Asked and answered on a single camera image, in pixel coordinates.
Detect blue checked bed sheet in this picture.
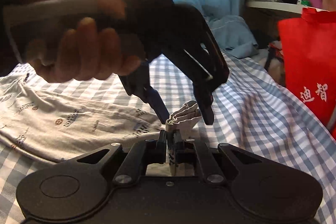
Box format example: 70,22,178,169
0,46,336,224

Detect person's left hand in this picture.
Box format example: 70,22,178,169
26,0,143,83

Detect crumpled blue blanket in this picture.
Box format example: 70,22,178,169
204,14,259,60

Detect red fabric bag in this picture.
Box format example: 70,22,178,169
278,7,336,141

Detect pale cloth bundle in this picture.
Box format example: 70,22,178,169
265,40,287,86

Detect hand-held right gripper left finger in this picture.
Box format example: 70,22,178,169
76,130,167,186

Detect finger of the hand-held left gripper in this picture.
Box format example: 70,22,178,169
193,81,215,125
118,61,170,124

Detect grey printed pants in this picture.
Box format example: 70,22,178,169
0,72,203,178

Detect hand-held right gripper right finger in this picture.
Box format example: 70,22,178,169
168,130,263,186

